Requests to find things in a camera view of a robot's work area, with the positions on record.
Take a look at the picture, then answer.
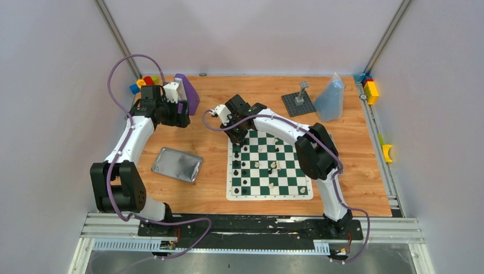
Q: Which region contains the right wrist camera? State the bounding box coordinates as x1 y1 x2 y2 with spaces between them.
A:
212 104 232 126

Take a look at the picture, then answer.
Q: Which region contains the silver tin lid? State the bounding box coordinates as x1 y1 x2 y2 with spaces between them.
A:
151 147 203 183

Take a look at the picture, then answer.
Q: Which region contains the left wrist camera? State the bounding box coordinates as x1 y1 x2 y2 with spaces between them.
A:
163 82 179 103

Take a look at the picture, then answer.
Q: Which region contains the yellow wooden cylinder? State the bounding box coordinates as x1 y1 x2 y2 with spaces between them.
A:
136 79 146 89

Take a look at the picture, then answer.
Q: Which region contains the silver metal tin box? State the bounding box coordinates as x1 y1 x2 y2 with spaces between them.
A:
328 132 339 157

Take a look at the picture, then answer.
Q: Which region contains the grey lego tower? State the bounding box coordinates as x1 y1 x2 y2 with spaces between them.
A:
295 81 309 106

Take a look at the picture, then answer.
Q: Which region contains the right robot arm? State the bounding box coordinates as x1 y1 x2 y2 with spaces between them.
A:
212 95 353 239

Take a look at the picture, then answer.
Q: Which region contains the blue wooden block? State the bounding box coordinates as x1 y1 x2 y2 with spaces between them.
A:
129 84 140 94

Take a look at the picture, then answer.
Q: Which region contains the purple cable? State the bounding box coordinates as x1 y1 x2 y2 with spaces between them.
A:
201 110 372 265
106 54 212 274

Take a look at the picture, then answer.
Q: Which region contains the purple metronome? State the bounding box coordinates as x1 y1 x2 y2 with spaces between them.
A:
174 74 200 116

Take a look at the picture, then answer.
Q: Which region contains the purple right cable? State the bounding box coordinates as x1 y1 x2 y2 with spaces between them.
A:
201 110 372 265

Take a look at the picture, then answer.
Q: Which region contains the dark grey lego baseplate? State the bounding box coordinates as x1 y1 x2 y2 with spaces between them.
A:
281 91 316 117

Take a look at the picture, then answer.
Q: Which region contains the blue plastic bag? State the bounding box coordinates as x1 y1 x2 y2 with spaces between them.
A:
313 73 345 122

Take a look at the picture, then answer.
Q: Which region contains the green white chess board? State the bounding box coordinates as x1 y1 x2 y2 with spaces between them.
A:
226 130 314 201

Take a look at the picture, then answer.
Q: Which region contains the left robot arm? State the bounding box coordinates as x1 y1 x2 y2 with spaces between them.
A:
90 82 190 236

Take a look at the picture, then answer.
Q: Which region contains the red wooden cylinder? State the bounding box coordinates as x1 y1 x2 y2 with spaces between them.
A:
143 76 156 85

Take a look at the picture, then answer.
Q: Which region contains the yellow curved block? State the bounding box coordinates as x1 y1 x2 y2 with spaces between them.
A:
378 134 393 163

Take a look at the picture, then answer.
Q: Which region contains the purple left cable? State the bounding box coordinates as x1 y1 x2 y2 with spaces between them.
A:
106 54 212 274

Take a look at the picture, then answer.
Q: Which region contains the colourful lego brick stack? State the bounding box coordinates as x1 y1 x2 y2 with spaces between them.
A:
353 74 379 105

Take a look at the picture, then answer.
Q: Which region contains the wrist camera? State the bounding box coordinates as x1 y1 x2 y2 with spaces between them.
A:
212 104 232 126
163 82 179 103

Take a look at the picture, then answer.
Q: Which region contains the green wooden block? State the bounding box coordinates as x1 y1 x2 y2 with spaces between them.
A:
151 76 159 85

